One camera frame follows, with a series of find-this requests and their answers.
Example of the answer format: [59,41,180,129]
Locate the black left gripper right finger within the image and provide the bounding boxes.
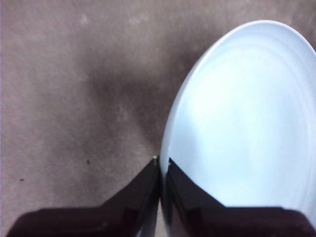
[167,157,316,237]

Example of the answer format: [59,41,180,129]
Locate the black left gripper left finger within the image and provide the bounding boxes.
[6,156,161,237]

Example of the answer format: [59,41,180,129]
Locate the light blue round plate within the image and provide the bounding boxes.
[137,19,316,237]

